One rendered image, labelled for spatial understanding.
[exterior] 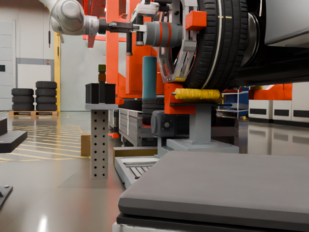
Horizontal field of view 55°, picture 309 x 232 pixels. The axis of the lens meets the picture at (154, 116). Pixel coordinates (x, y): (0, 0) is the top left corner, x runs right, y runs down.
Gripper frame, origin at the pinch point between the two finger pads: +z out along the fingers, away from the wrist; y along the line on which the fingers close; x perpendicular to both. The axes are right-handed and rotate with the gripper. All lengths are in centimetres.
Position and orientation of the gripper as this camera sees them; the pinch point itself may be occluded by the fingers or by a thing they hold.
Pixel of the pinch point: (139, 29)
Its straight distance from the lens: 155.2
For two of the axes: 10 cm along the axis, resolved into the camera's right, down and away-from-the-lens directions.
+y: 2.4, 0.5, -9.7
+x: 0.1, -10.0, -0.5
